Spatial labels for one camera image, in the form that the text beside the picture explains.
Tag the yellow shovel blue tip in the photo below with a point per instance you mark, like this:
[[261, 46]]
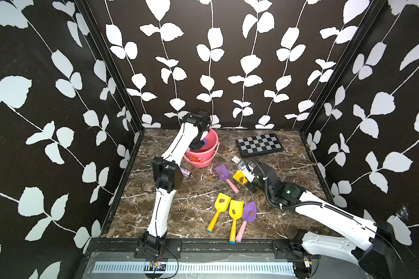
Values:
[[235, 212]]

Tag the small circuit board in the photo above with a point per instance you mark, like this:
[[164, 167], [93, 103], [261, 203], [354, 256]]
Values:
[[155, 267]]

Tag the black white checkerboard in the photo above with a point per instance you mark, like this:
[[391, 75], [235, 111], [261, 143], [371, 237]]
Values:
[[258, 145]]

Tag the purple glitter microphone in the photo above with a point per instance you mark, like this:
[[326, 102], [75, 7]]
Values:
[[185, 172]]

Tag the yellow shovel wooden handle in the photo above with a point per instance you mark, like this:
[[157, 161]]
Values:
[[240, 178]]

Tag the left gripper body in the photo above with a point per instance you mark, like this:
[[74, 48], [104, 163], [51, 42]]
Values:
[[198, 144]]

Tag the white slotted cable duct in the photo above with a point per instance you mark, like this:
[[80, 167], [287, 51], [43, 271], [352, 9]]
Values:
[[281, 268]]

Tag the black front rail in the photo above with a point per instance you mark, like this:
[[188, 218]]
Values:
[[177, 247]]

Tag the purple square shovel pink handle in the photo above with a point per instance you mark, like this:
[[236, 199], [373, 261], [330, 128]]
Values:
[[223, 173]]

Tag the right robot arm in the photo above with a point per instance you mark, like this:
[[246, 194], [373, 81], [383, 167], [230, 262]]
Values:
[[362, 242]]

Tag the purple round trowel pink handle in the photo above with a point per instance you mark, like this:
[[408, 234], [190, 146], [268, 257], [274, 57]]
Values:
[[249, 215]]

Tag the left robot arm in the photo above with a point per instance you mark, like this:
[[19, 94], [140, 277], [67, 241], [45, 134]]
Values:
[[168, 176]]

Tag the pink plastic bucket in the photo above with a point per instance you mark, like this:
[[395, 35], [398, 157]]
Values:
[[203, 158]]

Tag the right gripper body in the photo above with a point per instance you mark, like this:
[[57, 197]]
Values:
[[251, 183]]

